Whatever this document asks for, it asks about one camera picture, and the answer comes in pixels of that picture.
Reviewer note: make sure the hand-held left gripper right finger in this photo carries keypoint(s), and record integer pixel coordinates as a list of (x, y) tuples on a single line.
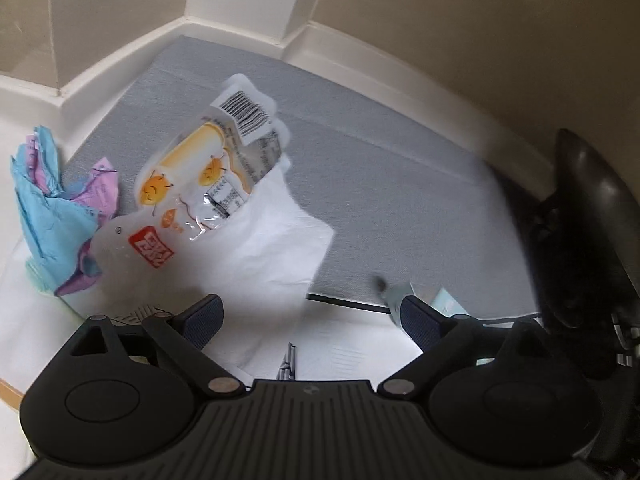
[(417, 320)]

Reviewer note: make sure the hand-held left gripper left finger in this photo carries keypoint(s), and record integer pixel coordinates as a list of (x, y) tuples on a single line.
[(205, 317)]

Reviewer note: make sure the white paper tissue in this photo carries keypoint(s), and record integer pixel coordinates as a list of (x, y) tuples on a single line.
[(280, 245)]

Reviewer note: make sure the white snack packet orange print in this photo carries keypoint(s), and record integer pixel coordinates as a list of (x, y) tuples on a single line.
[(165, 200)]

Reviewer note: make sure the blue purple wrapper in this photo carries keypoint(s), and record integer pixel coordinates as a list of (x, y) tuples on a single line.
[(50, 220)]

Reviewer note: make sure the pale blue paper packet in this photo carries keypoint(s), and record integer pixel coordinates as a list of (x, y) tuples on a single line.
[(450, 305)]

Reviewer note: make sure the white paper sheet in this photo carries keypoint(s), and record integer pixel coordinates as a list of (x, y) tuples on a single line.
[(350, 332)]

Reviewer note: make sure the grey mat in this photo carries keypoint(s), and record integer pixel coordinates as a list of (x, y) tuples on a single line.
[(400, 185)]

